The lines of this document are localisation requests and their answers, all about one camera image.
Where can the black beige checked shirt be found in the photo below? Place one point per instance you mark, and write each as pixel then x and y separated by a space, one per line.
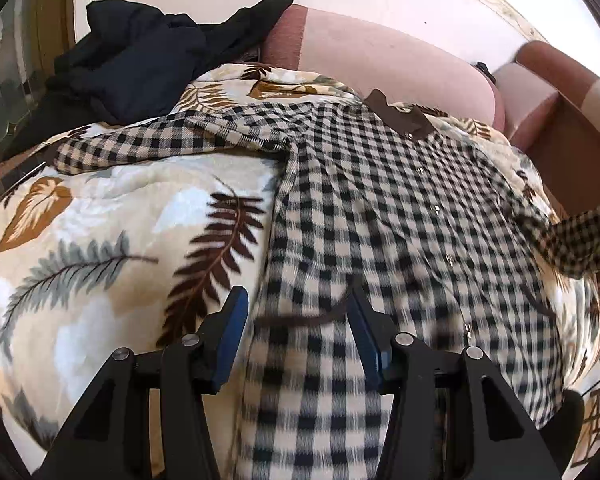
pixel 380 210

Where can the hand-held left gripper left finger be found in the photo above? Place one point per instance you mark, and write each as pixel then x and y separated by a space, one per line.
pixel 231 340

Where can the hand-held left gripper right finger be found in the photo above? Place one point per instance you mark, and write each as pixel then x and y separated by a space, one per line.
pixel 367 340

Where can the leaf print blanket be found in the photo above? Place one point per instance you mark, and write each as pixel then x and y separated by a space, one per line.
pixel 105 200

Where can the glass panel door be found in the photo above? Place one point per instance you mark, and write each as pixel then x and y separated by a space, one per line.
pixel 5 60

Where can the small black item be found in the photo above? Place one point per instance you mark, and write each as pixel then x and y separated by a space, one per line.
pixel 484 69

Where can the pink brown sofa cushion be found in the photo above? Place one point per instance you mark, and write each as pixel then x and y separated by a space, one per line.
pixel 555 90

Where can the black clothes pile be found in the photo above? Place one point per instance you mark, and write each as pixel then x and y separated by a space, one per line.
pixel 130 60

